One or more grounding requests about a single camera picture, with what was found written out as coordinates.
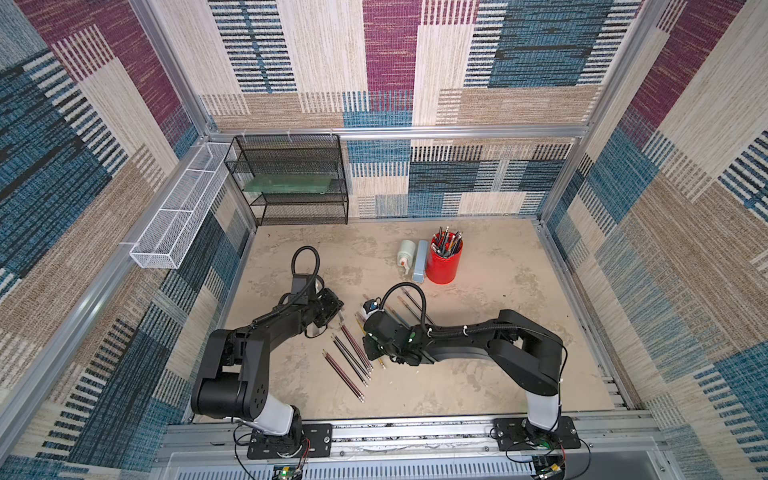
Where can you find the white wire mesh basket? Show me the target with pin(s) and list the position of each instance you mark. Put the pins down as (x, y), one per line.
(166, 240)

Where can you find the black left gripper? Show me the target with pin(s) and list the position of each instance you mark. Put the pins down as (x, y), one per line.
(335, 303)

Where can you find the navy striped pencil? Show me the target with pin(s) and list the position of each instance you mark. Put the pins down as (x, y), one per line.
(354, 359)

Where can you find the black white striped pencil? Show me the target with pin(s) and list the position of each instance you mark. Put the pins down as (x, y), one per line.
(349, 360)

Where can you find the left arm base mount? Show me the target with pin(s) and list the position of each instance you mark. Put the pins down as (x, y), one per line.
(312, 440)

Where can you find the light blue eraser box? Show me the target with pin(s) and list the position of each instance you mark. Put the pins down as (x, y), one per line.
(419, 265)

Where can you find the green board on shelf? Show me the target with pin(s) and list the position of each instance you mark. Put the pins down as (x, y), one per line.
(288, 184)

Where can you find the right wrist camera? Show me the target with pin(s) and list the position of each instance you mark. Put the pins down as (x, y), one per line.
(371, 306)

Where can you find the red pencil cup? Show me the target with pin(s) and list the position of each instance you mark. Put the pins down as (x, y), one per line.
(440, 270)

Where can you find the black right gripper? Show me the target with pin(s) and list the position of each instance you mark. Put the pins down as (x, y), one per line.
(372, 332)

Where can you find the black wire mesh shelf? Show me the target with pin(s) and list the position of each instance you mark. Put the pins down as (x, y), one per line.
(252, 155)

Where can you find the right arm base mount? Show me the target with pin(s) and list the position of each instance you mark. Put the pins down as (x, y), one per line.
(516, 434)

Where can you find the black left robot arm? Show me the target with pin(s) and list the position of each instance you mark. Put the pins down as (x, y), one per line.
(233, 377)

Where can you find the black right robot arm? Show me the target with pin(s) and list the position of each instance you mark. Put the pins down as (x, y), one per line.
(531, 355)

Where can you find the pencils in red cup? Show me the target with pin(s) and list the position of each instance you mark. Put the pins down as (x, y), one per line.
(447, 243)

